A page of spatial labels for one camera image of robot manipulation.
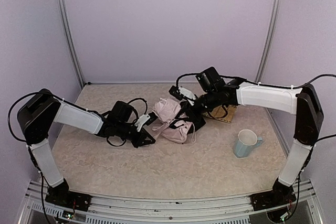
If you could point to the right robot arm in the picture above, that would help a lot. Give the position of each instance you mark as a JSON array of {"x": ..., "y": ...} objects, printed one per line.
[{"x": 299, "y": 104}]

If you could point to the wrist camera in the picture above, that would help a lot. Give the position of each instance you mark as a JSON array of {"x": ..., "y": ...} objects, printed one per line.
[
  {"x": 141, "y": 121},
  {"x": 182, "y": 93}
]

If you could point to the light blue ceramic mug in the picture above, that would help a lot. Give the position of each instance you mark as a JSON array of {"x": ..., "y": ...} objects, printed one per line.
[{"x": 246, "y": 142}]

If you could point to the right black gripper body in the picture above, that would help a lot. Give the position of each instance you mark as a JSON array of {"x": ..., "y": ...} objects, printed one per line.
[{"x": 191, "y": 111}]

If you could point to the left aluminium frame post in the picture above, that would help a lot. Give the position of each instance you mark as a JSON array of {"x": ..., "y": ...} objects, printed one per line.
[{"x": 70, "y": 43}]

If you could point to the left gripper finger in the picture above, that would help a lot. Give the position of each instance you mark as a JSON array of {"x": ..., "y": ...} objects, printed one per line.
[
  {"x": 142, "y": 138},
  {"x": 152, "y": 116}
]

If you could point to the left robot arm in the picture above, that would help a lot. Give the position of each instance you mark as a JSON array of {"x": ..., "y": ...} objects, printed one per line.
[{"x": 31, "y": 117}]

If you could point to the woven bamboo tray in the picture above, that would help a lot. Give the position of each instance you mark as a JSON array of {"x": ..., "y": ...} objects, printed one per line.
[{"x": 222, "y": 113}]

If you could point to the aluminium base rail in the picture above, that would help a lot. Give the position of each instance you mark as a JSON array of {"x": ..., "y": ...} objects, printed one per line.
[{"x": 243, "y": 208}]

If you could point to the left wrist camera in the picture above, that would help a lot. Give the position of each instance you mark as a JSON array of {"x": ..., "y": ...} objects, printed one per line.
[{"x": 141, "y": 121}]

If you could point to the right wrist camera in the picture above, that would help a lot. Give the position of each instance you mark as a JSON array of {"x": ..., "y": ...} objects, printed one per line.
[{"x": 182, "y": 93}]

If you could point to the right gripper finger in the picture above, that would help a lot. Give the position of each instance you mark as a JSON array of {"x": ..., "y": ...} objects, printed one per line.
[
  {"x": 196, "y": 118},
  {"x": 181, "y": 116}
]

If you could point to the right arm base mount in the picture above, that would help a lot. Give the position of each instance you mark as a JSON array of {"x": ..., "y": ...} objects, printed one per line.
[{"x": 270, "y": 199}]

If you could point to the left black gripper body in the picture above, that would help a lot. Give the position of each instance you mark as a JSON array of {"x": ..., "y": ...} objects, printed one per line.
[{"x": 137, "y": 135}]

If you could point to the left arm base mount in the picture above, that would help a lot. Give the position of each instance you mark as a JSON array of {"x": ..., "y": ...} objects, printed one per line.
[{"x": 71, "y": 200}]

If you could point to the pink and black folding umbrella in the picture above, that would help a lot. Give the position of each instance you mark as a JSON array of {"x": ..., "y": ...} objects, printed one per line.
[{"x": 166, "y": 109}]

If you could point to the aluminium frame post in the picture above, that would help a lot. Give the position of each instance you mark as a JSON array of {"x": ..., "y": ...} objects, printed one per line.
[
  {"x": 70, "y": 43},
  {"x": 268, "y": 41}
]

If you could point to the right aluminium frame post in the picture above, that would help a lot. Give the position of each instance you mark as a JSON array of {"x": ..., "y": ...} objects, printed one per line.
[{"x": 268, "y": 41}]

